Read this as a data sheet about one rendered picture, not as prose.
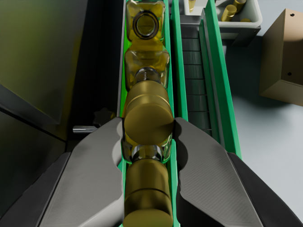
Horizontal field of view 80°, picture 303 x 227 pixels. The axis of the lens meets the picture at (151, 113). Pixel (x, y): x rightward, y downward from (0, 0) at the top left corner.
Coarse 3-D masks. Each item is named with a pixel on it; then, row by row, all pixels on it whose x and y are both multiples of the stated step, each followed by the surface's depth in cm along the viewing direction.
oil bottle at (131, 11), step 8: (128, 0) 25; (136, 0) 24; (144, 0) 24; (152, 0) 24; (160, 0) 25; (128, 8) 24; (136, 8) 24; (144, 8) 24; (152, 8) 24; (160, 8) 24; (128, 16) 24; (144, 16) 26; (160, 16) 24; (128, 24) 25; (144, 24) 27; (152, 24) 27; (160, 24) 25; (128, 32) 25; (160, 32) 25; (128, 40) 27; (136, 40) 26; (144, 40) 26; (152, 40) 26; (160, 40) 26
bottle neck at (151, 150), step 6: (138, 150) 17; (144, 150) 16; (150, 150) 16; (156, 150) 17; (132, 156) 17; (138, 156) 16; (144, 156) 16; (150, 156) 16; (156, 156) 16; (132, 162) 16
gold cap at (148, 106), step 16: (128, 96) 15; (144, 96) 12; (160, 96) 13; (128, 112) 12; (144, 112) 12; (160, 112) 12; (128, 128) 12; (144, 128) 12; (160, 128) 12; (144, 144) 13
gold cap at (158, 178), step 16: (144, 160) 15; (128, 176) 15; (144, 176) 13; (160, 176) 14; (128, 192) 13; (144, 192) 12; (160, 192) 12; (128, 208) 12; (144, 208) 11; (160, 208) 11; (128, 224) 12; (144, 224) 12; (160, 224) 12
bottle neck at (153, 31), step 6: (144, 12) 19; (150, 12) 19; (138, 18) 20; (156, 18) 20; (156, 24) 20; (138, 30) 20; (150, 30) 24; (156, 30) 20; (138, 36) 20; (144, 36) 20; (150, 36) 20
